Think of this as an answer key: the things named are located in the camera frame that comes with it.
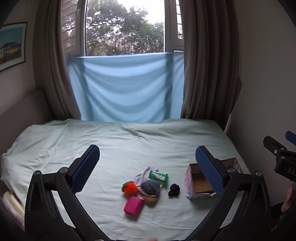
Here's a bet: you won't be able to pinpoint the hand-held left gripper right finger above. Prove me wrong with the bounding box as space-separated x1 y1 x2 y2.
187 146 273 240

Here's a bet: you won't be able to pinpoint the white folded bedding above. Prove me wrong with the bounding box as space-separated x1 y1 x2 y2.
2 190 26 230

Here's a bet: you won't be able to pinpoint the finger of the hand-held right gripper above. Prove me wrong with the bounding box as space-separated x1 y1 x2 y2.
285 131 296 147
263 136 296 163

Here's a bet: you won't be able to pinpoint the pink sponge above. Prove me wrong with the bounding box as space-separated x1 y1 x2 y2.
123 196 145 215

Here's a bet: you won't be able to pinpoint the orange pompom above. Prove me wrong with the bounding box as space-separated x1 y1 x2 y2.
122 181 139 197

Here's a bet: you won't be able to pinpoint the person's right hand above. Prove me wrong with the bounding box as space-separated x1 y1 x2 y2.
281 185 296 213

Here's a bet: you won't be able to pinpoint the grey knitted beanie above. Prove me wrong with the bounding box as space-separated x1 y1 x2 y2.
140 179 162 197

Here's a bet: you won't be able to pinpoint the beige upholstered headboard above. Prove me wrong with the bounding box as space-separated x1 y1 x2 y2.
0 88 54 149

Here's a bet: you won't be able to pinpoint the black sock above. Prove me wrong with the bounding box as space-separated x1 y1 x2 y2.
168 183 180 197

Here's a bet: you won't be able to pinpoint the cardboard box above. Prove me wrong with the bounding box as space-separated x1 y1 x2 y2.
184 158 244 200

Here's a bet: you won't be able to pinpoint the green wet wipes packet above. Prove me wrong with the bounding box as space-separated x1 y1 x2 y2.
148 170 169 184

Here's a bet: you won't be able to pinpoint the bed with pale green sheet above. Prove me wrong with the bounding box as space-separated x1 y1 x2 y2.
0 118 253 241

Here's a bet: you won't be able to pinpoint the light blue hanging cloth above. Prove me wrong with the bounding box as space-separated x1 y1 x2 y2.
67 52 185 123

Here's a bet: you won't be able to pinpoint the window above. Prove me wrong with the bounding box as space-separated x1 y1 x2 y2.
60 0 184 57

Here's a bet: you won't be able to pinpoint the brown knitted item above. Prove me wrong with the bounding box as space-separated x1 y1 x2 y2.
142 195 159 204

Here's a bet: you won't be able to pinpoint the light grey cloth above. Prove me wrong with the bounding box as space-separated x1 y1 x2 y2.
135 166 159 186

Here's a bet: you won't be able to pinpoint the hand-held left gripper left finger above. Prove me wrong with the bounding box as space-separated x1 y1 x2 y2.
24 144 109 240

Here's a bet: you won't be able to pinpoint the framed wall poster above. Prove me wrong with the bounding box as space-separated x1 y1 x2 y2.
0 22 28 72

